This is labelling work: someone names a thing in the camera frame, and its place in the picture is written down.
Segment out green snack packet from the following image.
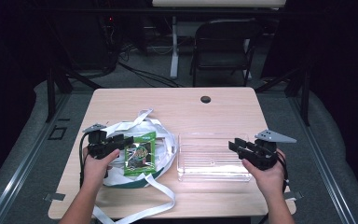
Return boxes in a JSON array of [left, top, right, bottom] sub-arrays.
[[123, 131, 158, 177]]

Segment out black metal stand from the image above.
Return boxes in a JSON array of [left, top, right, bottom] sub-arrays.
[[254, 62, 312, 127], [44, 59, 104, 123]]

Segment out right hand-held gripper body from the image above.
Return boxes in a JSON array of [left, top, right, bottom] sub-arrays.
[[244, 129, 297, 172]]

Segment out black folding chair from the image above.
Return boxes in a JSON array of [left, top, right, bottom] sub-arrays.
[[189, 18, 264, 89]]

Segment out person's right hand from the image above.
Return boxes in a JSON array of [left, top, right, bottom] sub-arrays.
[[241, 148, 289, 197]]

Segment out person's left hand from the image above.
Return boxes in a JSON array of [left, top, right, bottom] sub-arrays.
[[81, 147, 121, 189]]

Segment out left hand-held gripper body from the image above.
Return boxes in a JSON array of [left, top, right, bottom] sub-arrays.
[[82, 123, 121, 160]]

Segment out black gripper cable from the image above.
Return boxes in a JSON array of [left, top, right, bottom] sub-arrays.
[[78, 132, 91, 189], [276, 151, 291, 194]]

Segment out white cloth bag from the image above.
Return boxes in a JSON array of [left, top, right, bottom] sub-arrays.
[[92, 108, 179, 224]]

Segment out clear plastic tray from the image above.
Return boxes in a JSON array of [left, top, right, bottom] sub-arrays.
[[176, 133, 254, 183]]

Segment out white desk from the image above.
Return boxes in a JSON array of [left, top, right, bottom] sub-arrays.
[[151, 0, 287, 80]]

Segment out grey table bracket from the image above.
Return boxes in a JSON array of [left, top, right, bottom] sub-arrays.
[[282, 190, 305, 201], [44, 192, 67, 203]]

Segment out black floor cables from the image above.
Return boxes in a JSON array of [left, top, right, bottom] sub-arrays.
[[106, 43, 185, 89]]

